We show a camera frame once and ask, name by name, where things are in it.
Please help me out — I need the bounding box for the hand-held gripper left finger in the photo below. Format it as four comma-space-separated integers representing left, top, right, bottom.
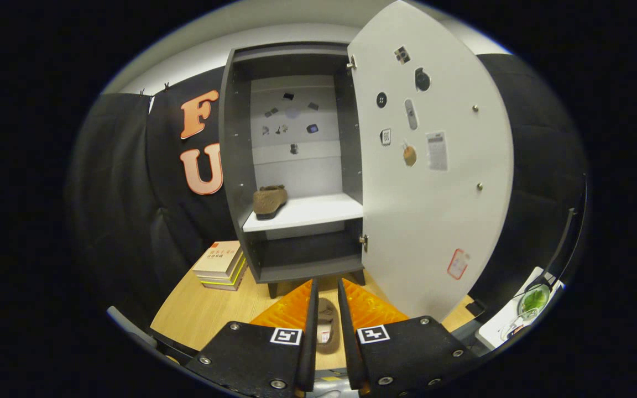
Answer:
194, 278, 319, 398

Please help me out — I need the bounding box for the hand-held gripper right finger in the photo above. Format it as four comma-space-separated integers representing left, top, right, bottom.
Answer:
336, 278, 479, 398

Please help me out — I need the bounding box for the brown fuzzy shoe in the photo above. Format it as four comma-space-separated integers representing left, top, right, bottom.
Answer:
252, 185, 288, 221
316, 297, 341, 354

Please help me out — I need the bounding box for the white shoe cabinet door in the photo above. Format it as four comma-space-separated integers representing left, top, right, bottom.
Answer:
346, 0, 514, 323

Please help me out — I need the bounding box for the white cabinet shelf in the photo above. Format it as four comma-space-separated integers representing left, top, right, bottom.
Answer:
242, 192, 364, 233

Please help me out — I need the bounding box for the book with yellow edges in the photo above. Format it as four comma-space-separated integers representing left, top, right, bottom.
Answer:
198, 260, 248, 292

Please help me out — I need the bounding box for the beige book orange corner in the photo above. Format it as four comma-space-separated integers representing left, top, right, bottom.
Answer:
192, 240, 243, 279

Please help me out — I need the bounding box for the white side table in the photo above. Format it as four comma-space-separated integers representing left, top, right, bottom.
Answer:
474, 266, 565, 350

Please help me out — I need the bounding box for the clear glass cup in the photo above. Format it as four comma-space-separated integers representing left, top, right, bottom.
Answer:
500, 310, 540, 339

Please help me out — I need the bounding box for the glass bowl with greens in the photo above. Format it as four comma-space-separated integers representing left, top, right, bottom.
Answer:
518, 284, 551, 318

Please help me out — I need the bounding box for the black backdrop cloth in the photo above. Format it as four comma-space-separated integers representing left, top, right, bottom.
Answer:
64, 53, 590, 332

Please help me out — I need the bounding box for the black cable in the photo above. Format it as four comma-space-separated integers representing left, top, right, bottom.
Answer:
529, 207, 576, 291

